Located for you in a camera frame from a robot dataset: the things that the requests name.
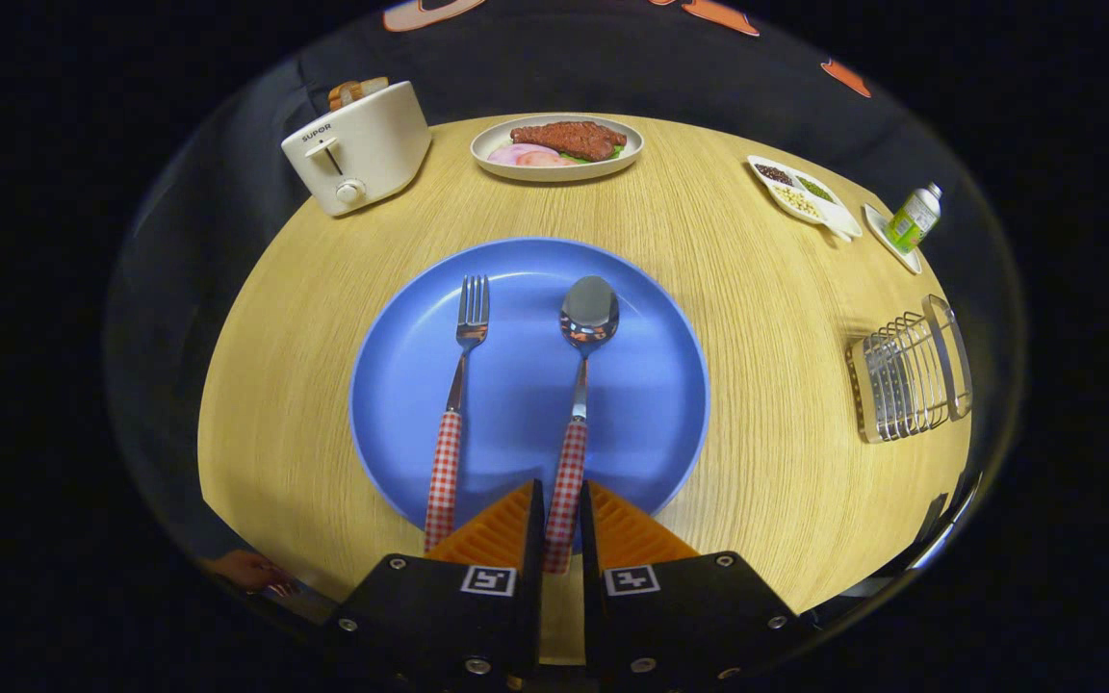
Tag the cream white toaster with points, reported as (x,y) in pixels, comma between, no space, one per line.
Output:
(372,144)

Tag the white divided dish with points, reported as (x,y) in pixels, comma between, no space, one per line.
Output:
(838,217)

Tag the pale pink ham slice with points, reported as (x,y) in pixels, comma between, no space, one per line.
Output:
(514,152)

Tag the green label metal bottle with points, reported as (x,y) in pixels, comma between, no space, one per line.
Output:
(911,221)

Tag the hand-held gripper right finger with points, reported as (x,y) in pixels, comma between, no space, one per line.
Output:
(593,616)

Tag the white oval food plate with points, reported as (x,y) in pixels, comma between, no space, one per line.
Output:
(554,172)

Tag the brown toast slices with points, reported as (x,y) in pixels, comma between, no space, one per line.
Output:
(348,93)

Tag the green lettuce leaf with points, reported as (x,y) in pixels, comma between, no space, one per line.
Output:
(614,152)

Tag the blue round plate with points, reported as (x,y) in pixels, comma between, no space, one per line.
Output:
(526,404)

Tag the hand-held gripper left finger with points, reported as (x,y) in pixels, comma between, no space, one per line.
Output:
(532,616)

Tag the yellow soybeans pile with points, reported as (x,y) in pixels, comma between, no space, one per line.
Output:
(795,202)

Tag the brown steak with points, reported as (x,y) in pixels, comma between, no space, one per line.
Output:
(569,140)

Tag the dark red beans pile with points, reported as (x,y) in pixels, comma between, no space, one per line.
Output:
(773,174)

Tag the small white saucer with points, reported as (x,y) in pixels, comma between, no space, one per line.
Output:
(877,228)

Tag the green mung beans pile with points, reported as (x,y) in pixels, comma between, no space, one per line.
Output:
(814,188)

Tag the steel cutlery basket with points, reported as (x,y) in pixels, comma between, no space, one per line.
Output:
(906,380)

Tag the reddish ham slice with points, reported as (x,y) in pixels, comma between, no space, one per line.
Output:
(550,161)

